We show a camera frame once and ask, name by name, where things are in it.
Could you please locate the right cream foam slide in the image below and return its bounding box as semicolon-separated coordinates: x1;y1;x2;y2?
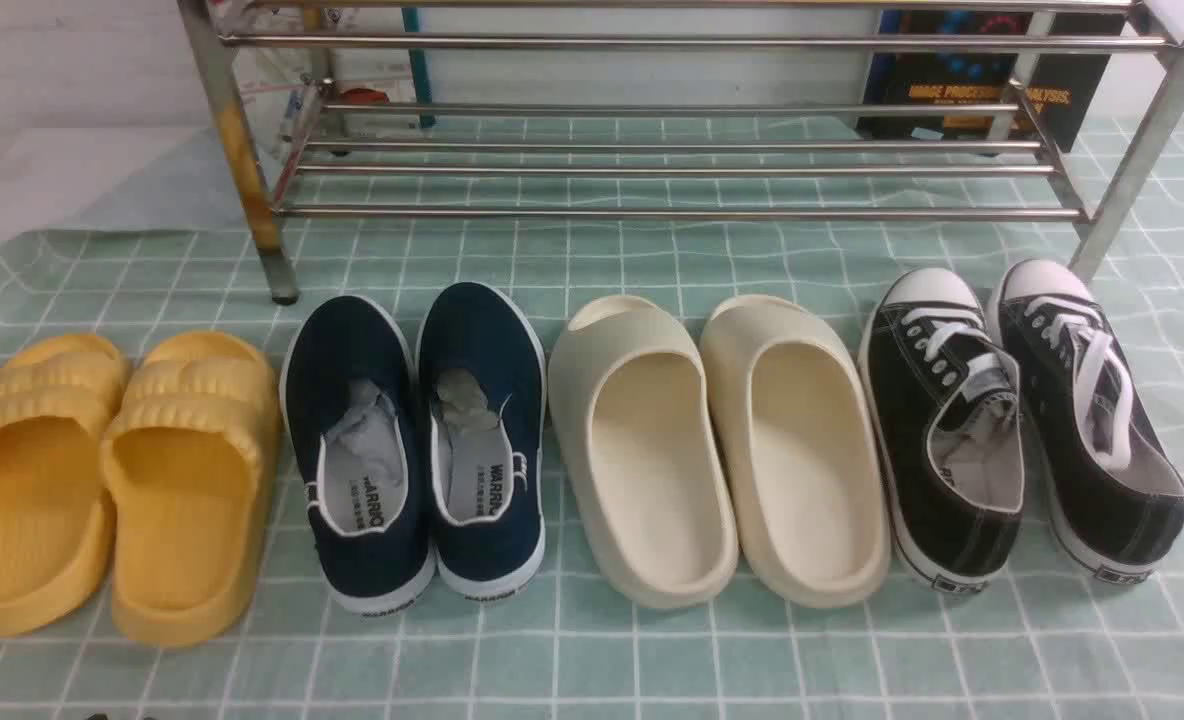
700;295;890;609

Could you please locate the right yellow rubber slipper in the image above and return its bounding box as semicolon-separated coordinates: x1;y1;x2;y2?
99;332;281;648

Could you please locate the white printed box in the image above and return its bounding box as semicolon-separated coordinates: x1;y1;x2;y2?
232;8;426;150

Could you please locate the navy canvas shoe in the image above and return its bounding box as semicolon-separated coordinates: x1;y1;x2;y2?
278;295;436;616
416;281;547;602

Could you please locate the left cream foam slide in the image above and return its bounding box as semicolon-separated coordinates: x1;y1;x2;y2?
547;295;739;610

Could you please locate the cream foam slide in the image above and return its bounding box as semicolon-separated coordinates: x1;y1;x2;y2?
700;295;890;609
547;295;739;610

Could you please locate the left navy canvas shoe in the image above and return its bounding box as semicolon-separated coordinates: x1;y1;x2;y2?
278;295;436;616

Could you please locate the dark image processing book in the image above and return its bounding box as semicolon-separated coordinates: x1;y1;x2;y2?
856;9;1111;152

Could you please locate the left yellow rubber slipper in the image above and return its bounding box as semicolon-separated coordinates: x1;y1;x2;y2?
0;333;129;638

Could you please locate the steel shoe rack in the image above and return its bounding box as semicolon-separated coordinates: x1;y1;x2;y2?
179;1;1184;306

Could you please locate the black canvas sneaker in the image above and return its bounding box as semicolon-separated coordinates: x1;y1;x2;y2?
987;259;1184;585
858;268;1027;594

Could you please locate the right navy canvas shoe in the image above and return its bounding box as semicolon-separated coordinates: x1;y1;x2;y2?
416;281;547;602

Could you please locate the yellow rubber slipper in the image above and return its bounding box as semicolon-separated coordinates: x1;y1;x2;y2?
99;332;281;648
0;333;129;638

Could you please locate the green checked tablecloth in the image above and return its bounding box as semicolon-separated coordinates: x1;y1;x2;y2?
0;123;1184;719

